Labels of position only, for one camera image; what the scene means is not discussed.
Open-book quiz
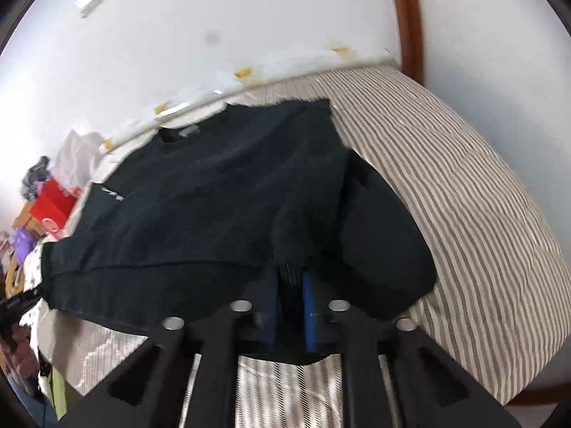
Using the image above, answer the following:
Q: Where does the red paper bag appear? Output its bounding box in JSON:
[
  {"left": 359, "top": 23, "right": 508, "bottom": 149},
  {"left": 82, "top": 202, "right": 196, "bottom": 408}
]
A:
[{"left": 29, "top": 178, "right": 83, "bottom": 241}]

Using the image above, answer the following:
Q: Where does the white plastic bag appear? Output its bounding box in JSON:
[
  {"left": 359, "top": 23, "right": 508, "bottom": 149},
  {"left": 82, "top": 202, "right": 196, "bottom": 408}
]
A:
[{"left": 54, "top": 129, "right": 105, "bottom": 188}]

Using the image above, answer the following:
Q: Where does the plaid cloth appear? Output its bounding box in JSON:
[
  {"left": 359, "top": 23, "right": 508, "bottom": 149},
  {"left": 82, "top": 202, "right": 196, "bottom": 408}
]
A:
[{"left": 22, "top": 156, "right": 52, "bottom": 201}]

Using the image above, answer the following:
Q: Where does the wooden door frame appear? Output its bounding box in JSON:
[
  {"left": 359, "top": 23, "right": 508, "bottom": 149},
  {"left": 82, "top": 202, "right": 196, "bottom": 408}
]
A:
[{"left": 386, "top": 0, "right": 554, "bottom": 406}]

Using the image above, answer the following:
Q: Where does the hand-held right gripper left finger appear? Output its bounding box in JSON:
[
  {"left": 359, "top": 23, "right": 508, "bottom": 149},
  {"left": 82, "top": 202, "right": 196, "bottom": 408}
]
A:
[{"left": 58, "top": 274, "right": 282, "bottom": 428}]

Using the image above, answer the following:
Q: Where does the green cloth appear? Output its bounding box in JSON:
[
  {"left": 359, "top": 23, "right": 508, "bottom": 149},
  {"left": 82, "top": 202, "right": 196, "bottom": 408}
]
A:
[{"left": 49, "top": 361, "right": 67, "bottom": 420}]

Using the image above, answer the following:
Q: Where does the wooden bed frame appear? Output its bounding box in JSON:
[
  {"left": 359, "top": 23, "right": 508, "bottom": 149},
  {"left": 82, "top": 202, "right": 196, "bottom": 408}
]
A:
[{"left": 11, "top": 200, "right": 45, "bottom": 286}]

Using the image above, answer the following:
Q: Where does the black sweatshirt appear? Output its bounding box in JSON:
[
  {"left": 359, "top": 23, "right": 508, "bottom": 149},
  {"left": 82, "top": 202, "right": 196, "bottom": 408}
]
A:
[{"left": 40, "top": 98, "right": 438, "bottom": 364}]

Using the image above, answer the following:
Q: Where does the striped mattress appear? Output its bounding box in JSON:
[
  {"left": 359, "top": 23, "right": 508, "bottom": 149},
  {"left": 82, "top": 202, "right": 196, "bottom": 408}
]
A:
[{"left": 38, "top": 65, "right": 564, "bottom": 428}]

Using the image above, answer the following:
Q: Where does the white polka dot cloth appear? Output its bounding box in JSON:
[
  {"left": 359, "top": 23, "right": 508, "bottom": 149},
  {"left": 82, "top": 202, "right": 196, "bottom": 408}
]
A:
[{"left": 18, "top": 241, "right": 59, "bottom": 299}]

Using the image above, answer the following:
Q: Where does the purple cloth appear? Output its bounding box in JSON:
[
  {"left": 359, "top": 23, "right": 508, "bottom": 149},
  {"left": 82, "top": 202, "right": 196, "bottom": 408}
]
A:
[{"left": 11, "top": 227, "right": 36, "bottom": 268}]

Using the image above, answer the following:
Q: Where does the white light switch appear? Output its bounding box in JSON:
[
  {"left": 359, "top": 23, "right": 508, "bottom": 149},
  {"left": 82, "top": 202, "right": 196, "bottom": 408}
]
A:
[{"left": 74, "top": 0, "right": 102, "bottom": 19}]

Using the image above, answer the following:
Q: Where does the person's leg in jeans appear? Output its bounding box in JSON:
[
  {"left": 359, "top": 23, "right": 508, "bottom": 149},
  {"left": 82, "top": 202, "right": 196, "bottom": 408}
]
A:
[{"left": 9, "top": 379, "right": 59, "bottom": 428}]

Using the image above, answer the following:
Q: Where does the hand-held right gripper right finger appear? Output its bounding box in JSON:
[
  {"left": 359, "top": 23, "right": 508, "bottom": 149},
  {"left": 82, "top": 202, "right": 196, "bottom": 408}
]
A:
[{"left": 303, "top": 272, "right": 520, "bottom": 428}]

